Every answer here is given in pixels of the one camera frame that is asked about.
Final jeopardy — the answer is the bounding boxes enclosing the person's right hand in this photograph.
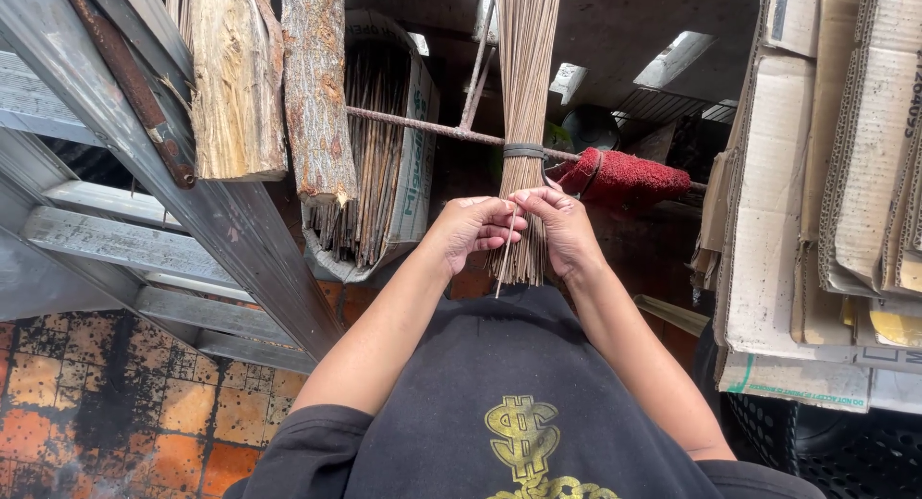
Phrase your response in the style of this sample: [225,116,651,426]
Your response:
[509,187,607,280]

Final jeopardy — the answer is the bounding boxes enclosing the person's left hand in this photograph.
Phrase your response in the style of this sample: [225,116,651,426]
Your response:
[426,195,529,279]

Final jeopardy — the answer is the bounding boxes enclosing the single thin broom stick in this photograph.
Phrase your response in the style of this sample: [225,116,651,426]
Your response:
[494,204,520,300]

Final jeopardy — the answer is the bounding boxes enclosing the bundle of thin broom sticks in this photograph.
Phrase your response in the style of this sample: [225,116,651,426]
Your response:
[484,0,564,287]

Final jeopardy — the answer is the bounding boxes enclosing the red rolled mat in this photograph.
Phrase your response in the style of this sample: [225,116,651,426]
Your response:
[553,147,692,206]

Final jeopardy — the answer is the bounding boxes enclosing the dark round pot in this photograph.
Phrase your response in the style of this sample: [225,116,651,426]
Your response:
[560,104,622,154]

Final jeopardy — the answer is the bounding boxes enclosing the rusty steel rebar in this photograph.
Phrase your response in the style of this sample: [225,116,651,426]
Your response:
[346,106,710,193]

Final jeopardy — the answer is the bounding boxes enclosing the cardboard box of sticks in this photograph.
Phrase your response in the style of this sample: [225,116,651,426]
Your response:
[301,9,442,284]

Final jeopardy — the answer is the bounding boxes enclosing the thin rusty upright rod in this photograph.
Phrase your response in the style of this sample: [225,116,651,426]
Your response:
[460,0,499,131]

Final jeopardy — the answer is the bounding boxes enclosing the person's black printed shirt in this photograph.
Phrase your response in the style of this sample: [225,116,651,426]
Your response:
[222,283,829,499]

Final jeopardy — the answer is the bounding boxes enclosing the bark-covered wood log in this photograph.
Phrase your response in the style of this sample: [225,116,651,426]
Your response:
[279,0,359,208]

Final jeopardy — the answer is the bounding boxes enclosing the stack of flattened cardboard boxes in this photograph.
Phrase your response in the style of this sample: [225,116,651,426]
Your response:
[690,0,922,415]

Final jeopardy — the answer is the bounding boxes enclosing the split pale wood log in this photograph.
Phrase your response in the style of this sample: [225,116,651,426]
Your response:
[166,0,289,183]

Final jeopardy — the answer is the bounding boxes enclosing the aluminium ladder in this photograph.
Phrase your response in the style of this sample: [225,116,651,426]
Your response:
[0,0,347,376]

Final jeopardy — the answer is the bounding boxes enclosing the black plastic crate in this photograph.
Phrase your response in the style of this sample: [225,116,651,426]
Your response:
[724,392,922,499]

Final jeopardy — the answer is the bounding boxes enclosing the rusty metal bar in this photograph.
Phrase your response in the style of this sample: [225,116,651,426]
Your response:
[58,0,197,190]

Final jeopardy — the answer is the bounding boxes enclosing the wire rack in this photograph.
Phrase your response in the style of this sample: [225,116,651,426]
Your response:
[612,87,739,125]

